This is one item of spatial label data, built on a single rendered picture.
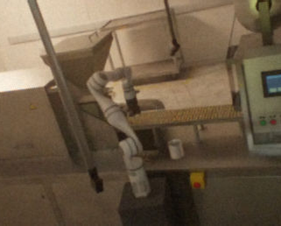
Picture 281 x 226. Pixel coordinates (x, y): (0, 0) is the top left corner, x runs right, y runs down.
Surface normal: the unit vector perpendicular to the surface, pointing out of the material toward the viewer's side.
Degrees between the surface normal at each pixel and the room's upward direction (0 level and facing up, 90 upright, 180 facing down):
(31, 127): 90
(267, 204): 90
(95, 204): 90
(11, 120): 90
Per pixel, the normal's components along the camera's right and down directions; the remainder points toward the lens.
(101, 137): -0.28, 0.45
